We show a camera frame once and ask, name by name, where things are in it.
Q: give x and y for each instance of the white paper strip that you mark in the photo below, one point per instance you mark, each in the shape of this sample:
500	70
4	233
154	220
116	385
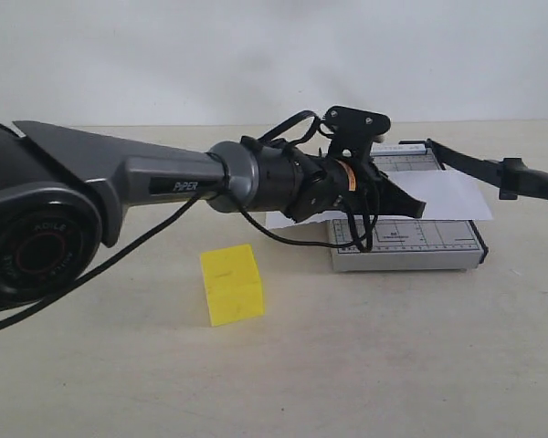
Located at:
448	194

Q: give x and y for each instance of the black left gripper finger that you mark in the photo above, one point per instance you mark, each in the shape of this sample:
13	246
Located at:
394	201

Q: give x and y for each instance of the black cutter blade lever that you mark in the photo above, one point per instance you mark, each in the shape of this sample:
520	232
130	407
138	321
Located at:
511	175

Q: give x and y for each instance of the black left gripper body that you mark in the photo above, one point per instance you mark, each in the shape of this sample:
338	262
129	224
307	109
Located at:
340	184

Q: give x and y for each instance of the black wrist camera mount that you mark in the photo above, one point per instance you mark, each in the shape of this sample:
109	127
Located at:
354	130

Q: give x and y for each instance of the grey paper cutter base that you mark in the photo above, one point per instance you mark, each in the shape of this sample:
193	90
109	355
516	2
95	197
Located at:
408	245

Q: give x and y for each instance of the yellow cube block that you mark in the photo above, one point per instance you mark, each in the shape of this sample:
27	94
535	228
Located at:
233	285

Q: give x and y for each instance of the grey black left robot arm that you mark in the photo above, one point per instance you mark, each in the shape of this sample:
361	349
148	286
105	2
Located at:
65	192

